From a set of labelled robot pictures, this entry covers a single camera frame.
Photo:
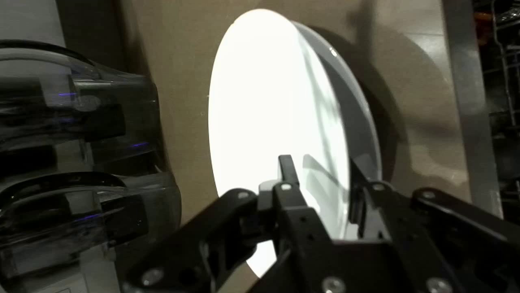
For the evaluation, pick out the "wire dishwasher rack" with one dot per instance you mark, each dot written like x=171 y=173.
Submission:
x=498 y=28

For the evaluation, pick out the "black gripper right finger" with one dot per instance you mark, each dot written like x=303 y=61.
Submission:
x=438 y=237

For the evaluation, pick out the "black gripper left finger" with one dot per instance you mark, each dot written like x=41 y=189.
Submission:
x=210 y=248

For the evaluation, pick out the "white plate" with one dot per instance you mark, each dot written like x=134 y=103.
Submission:
x=278 y=87

